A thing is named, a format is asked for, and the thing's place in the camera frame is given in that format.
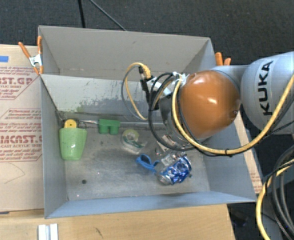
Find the blue crushed can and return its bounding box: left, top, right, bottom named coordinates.
left=156, top=152, right=193, bottom=186

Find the clear tape dispenser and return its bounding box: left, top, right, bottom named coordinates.
left=120, top=128, right=148, bottom=155

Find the green double cylinder block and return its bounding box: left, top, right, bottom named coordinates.
left=97, top=118, right=121, bottom=136

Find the grey metal bin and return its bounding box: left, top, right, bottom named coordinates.
left=37, top=25, right=258, bottom=220

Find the light green plastic cup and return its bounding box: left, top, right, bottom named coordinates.
left=58, top=127, right=88, bottom=161

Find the yellow round disc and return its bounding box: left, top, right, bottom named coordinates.
left=63, top=118, right=78, bottom=130

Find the blue strap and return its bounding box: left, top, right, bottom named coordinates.
left=135, top=153, right=161, bottom=175

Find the black cylinder on white bracket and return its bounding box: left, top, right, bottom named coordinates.
left=138, top=65, right=175, bottom=103

